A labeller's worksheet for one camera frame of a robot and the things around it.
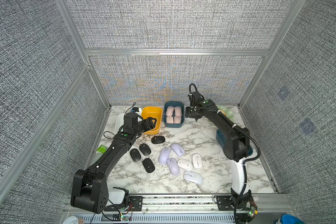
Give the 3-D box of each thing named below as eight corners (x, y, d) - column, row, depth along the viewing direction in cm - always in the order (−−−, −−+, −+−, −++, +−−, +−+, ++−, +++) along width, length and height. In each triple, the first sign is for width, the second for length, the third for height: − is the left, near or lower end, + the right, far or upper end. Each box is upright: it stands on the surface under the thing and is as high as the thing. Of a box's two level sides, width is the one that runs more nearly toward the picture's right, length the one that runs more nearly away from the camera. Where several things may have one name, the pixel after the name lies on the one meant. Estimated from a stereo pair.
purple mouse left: (156, 162, 90) (156, 160, 88) (163, 148, 96) (163, 146, 94) (165, 165, 89) (165, 164, 87) (171, 151, 95) (171, 149, 93)
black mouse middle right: (145, 157, 92) (145, 155, 90) (138, 147, 97) (137, 145, 94) (152, 152, 94) (151, 150, 92) (144, 143, 99) (144, 141, 97)
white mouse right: (193, 168, 88) (194, 167, 85) (192, 155, 93) (192, 153, 91) (201, 168, 88) (202, 167, 85) (199, 155, 93) (200, 153, 91)
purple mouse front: (172, 177, 84) (172, 175, 82) (166, 161, 90) (166, 159, 88) (180, 174, 85) (181, 172, 83) (174, 158, 92) (175, 156, 89)
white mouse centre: (176, 165, 88) (176, 164, 86) (179, 158, 91) (179, 156, 89) (190, 171, 86) (191, 170, 84) (193, 163, 89) (193, 162, 87)
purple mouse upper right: (180, 157, 92) (180, 155, 89) (170, 147, 97) (170, 144, 94) (185, 153, 94) (185, 151, 91) (175, 143, 99) (175, 141, 96)
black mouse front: (147, 175, 85) (146, 173, 83) (141, 162, 90) (141, 160, 88) (156, 170, 87) (156, 168, 85) (150, 158, 92) (149, 156, 90)
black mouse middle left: (135, 163, 89) (135, 161, 88) (128, 153, 94) (127, 151, 92) (143, 157, 92) (142, 156, 90) (135, 148, 96) (135, 146, 94)
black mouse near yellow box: (151, 143, 99) (151, 142, 97) (151, 137, 102) (151, 136, 100) (165, 143, 99) (165, 142, 97) (165, 137, 102) (165, 136, 100)
